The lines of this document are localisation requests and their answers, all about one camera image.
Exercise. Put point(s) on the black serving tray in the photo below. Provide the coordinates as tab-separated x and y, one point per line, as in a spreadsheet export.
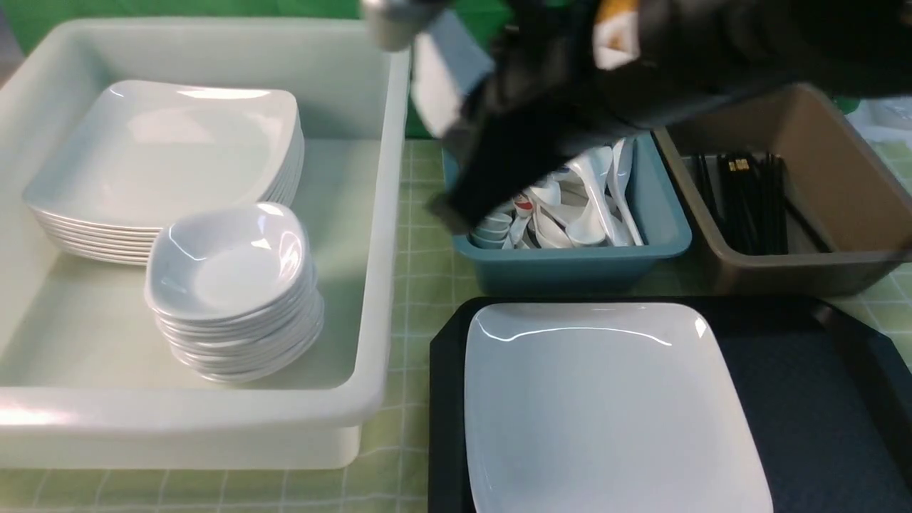
826	398

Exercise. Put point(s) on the white square rice plate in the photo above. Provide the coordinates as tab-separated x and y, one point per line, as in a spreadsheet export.
598	407

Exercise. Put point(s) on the green backdrop cloth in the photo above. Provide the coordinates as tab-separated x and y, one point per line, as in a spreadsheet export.
30	21

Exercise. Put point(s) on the green checked tablecloth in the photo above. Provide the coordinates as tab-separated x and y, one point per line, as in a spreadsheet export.
390	474

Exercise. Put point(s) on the pile of white soup spoons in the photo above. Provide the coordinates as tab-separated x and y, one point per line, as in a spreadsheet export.
581	205

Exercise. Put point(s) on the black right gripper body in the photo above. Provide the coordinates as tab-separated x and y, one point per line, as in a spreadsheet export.
543	101

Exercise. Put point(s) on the large white plastic tub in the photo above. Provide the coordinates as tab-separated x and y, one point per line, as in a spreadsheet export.
88	382

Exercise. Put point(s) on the teal plastic bin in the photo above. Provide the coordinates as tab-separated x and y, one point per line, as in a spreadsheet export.
660	220

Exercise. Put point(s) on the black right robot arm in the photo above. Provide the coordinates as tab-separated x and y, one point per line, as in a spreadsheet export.
709	54

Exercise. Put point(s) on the stack of white square plates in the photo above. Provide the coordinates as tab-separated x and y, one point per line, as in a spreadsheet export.
148	153

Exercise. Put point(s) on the small white sauce bowl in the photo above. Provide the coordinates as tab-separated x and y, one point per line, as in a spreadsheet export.
448	63

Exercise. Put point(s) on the stack of small white bowls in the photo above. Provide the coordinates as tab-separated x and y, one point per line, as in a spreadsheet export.
234	291

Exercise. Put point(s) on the brown plastic bin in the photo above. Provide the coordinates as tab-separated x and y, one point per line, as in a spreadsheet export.
837	181

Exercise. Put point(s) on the bundle of black chopsticks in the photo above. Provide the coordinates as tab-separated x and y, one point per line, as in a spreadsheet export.
745	193

